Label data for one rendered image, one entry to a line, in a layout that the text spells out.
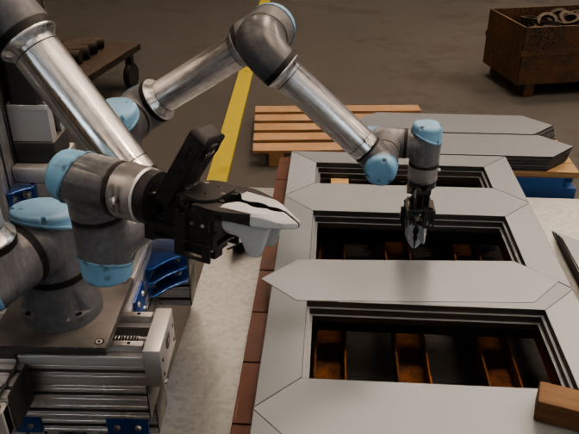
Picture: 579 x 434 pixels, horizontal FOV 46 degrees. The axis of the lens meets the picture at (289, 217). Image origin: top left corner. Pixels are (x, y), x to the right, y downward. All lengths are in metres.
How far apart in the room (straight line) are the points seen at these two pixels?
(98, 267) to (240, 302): 1.01
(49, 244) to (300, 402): 0.56
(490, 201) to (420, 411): 0.92
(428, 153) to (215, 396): 0.78
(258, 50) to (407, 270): 0.68
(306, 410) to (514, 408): 0.41
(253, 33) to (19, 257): 0.70
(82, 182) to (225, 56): 0.83
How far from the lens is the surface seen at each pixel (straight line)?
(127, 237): 0.98
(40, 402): 1.49
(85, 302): 1.33
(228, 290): 2.00
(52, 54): 1.09
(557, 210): 2.42
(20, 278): 1.21
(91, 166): 0.92
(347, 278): 1.72
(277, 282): 1.70
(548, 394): 1.42
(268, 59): 1.51
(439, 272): 1.78
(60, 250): 1.26
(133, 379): 1.39
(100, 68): 5.26
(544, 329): 1.70
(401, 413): 1.38
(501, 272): 1.82
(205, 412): 1.64
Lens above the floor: 1.85
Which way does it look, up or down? 30 degrees down
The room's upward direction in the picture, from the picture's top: straight up
